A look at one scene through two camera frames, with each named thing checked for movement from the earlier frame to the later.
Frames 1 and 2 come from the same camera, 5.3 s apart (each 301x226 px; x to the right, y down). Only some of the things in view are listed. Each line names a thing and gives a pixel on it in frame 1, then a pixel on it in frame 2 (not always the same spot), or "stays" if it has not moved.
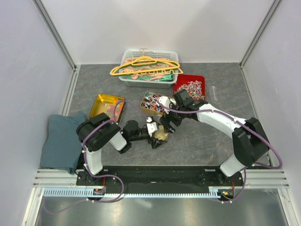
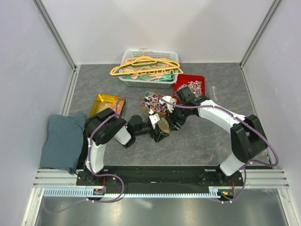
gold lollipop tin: x=149 y=103 stays
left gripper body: x=151 y=141 to x=154 y=135
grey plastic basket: x=149 y=68 stays
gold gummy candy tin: x=106 y=104 stays
